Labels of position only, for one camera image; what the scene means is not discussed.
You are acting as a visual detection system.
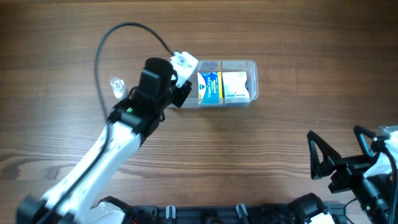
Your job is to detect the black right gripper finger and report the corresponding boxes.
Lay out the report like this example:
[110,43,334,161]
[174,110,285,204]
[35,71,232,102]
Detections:
[307,131,341,180]
[353,125,376,157]

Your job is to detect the blue VapoDrops box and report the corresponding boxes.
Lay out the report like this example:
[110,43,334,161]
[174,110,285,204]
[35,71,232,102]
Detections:
[197,72,223,104]

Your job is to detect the clear plastic container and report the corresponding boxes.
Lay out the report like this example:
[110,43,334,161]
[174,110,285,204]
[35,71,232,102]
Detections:
[181,60,259,108]

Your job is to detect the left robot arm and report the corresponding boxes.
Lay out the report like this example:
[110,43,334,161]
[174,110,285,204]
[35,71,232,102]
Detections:
[16,52,198,223]

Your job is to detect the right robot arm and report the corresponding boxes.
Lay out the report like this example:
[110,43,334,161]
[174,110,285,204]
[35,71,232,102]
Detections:
[307,125,397,223]

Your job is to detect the white medicine box in container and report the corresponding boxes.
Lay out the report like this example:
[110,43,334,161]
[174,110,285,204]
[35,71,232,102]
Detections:
[221,72,249,100]

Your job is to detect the right black cable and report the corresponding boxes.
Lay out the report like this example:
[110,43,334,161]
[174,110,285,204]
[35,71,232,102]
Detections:
[343,146,398,224]

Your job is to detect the black cable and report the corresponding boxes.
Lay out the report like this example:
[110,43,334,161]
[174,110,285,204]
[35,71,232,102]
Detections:
[343,146,398,224]
[34,22,175,224]

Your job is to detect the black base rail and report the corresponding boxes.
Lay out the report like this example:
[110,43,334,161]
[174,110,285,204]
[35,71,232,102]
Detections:
[70,203,346,224]

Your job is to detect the left black cable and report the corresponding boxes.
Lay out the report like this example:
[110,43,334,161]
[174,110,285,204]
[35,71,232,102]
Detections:
[34,22,175,224]

